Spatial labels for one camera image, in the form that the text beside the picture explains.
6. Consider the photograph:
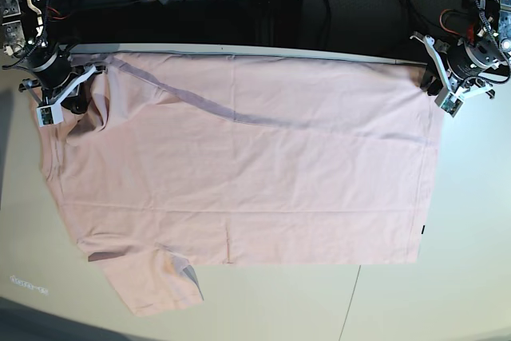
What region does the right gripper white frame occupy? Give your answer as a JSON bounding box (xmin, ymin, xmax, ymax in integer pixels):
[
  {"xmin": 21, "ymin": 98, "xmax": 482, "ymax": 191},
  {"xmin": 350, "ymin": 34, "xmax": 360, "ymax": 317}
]
[{"xmin": 18, "ymin": 64, "xmax": 106, "ymax": 127}]

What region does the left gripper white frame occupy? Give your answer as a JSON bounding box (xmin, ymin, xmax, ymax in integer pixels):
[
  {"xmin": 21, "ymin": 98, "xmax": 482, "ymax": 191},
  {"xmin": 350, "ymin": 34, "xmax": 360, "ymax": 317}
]
[{"xmin": 410, "ymin": 32, "xmax": 497, "ymax": 103}]

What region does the pink T-shirt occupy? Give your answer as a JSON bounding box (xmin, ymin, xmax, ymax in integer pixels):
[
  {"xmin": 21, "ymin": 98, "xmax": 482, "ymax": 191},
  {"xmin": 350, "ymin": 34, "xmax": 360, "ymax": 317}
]
[{"xmin": 40, "ymin": 53, "xmax": 443, "ymax": 316}]

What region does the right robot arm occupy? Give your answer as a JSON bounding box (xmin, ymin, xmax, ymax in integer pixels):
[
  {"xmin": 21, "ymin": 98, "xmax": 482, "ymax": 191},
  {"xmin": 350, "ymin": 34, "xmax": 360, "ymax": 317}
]
[{"xmin": 1, "ymin": 0, "xmax": 105, "ymax": 127}]

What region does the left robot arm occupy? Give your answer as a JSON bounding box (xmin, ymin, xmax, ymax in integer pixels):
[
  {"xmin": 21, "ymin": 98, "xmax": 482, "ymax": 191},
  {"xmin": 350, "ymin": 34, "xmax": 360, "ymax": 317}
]
[{"xmin": 410, "ymin": 0, "xmax": 510, "ymax": 117}]

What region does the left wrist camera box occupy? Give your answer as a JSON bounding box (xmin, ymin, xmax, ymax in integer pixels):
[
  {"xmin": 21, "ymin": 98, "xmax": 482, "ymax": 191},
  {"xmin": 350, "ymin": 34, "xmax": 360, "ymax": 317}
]
[{"xmin": 434, "ymin": 89, "xmax": 464, "ymax": 117}]

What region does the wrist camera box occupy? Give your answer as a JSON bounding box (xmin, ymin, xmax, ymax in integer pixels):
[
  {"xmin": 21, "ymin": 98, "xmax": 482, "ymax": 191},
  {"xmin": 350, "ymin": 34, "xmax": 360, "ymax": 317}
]
[
  {"xmin": 36, "ymin": 104, "xmax": 64, "ymax": 127},
  {"xmin": 434, "ymin": 89, "xmax": 464, "ymax": 117}
]

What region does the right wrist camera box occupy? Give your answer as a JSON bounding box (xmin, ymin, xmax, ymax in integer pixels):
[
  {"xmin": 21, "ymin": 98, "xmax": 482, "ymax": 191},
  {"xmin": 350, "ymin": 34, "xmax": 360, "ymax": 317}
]
[{"xmin": 36, "ymin": 104, "xmax": 64, "ymax": 127}]

